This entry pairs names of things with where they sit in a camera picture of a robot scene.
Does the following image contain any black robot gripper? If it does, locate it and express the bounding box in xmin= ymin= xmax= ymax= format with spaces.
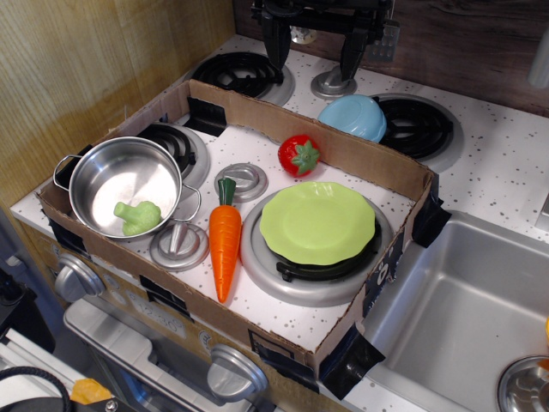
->
xmin=251 ymin=1 xmax=393 ymax=82

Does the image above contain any light green toy broccoli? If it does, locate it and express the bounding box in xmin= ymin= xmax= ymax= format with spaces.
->
xmin=113 ymin=201 xmax=162 ymax=236

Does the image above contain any silver metal pan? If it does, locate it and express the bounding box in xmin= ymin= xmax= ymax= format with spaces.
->
xmin=53 ymin=136 xmax=202 ymax=239

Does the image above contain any hanging silver ladle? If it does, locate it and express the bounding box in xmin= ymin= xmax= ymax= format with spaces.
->
xmin=290 ymin=26 xmax=317 ymax=45

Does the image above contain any back silver stove knob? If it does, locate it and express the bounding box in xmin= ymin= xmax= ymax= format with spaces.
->
xmin=311 ymin=66 xmax=358 ymax=100

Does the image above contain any silver stove knob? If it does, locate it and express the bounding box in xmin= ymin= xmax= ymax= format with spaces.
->
xmin=311 ymin=66 xmax=358 ymax=100
xmin=149 ymin=222 xmax=209 ymax=271
xmin=214 ymin=163 xmax=268 ymax=203

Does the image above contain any hanging silver slotted spatula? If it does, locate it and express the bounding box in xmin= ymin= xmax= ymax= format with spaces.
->
xmin=367 ymin=20 xmax=401 ymax=63

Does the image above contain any back left black burner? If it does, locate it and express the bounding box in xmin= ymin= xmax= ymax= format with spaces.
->
xmin=184 ymin=51 xmax=295 ymax=106

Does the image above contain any black burner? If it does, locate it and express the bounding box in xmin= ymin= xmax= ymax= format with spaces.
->
xmin=184 ymin=51 xmax=295 ymax=106
xmin=138 ymin=123 xmax=210 ymax=189
xmin=240 ymin=194 xmax=394 ymax=307
xmin=374 ymin=94 xmax=464 ymax=173

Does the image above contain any light blue plastic bowl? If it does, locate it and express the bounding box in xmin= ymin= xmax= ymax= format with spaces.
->
xmin=317 ymin=94 xmax=387 ymax=142

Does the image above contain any red toy strawberry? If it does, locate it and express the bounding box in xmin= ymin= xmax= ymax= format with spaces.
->
xmin=278 ymin=135 xmax=321 ymax=178

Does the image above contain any back right black burner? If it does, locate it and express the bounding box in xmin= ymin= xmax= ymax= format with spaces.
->
xmin=374 ymin=94 xmax=464 ymax=173

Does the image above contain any middle silver stove knob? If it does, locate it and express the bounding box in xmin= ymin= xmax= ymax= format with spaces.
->
xmin=214 ymin=163 xmax=268 ymax=203

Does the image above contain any front left black burner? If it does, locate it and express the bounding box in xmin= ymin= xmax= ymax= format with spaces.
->
xmin=138 ymin=123 xmax=210 ymax=189

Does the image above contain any light green plastic plate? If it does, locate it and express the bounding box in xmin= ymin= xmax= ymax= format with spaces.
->
xmin=260 ymin=182 xmax=376 ymax=266

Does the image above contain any orange toy carrot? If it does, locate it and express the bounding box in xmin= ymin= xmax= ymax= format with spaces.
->
xmin=209 ymin=178 xmax=242 ymax=303

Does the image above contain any front right black burner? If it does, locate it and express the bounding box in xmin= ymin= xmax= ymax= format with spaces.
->
xmin=240 ymin=194 xmax=394 ymax=307

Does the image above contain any front silver stove knob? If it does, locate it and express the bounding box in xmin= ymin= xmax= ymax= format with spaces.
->
xmin=149 ymin=222 xmax=209 ymax=271

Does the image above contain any silver metal sink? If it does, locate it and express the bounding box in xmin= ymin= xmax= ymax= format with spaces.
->
xmin=364 ymin=212 xmax=548 ymax=411

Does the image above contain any brown cardboard fence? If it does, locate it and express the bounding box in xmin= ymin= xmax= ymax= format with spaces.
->
xmin=38 ymin=80 xmax=441 ymax=403

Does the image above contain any left silver oven knob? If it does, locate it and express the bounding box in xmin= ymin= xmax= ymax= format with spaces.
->
xmin=54 ymin=253 xmax=106 ymax=303

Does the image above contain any silver oven knob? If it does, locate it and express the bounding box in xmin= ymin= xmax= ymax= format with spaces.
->
xmin=54 ymin=253 xmax=106 ymax=303
xmin=207 ymin=344 xmax=268 ymax=403

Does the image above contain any right silver oven knob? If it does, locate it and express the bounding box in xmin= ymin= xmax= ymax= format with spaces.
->
xmin=207 ymin=344 xmax=268 ymax=403

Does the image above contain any silver oven door handle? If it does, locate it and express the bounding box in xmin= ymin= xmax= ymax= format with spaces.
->
xmin=64 ymin=300 xmax=223 ymax=411

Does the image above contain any black cable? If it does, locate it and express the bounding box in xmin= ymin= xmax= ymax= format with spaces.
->
xmin=0 ymin=366 xmax=72 ymax=412

